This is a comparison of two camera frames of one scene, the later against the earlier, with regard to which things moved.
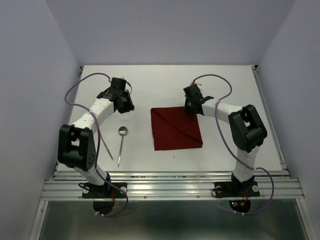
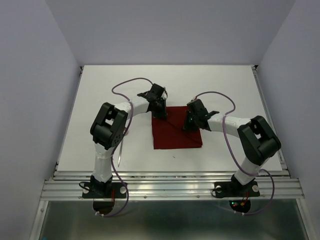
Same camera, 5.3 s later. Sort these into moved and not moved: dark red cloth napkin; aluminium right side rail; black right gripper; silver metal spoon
Moved: black right gripper
Not moved: dark red cloth napkin; silver metal spoon; aluminium right side rail
